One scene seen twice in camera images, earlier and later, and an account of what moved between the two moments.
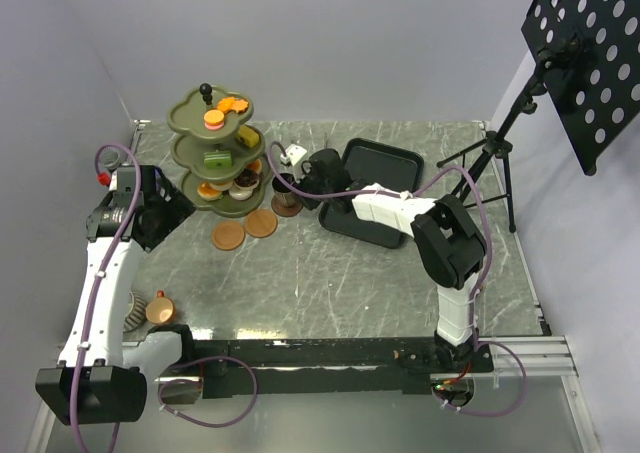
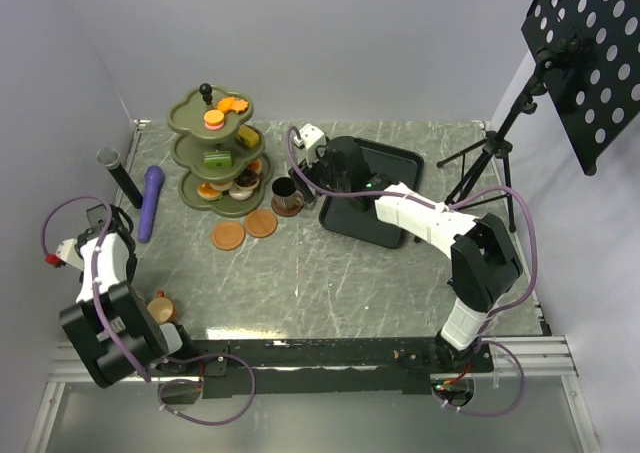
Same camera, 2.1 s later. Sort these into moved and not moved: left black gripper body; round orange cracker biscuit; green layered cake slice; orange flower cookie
Moved: left black gripper body
Not moved: orange flower cookie; green layered cake slice; round orange cracker biscuit
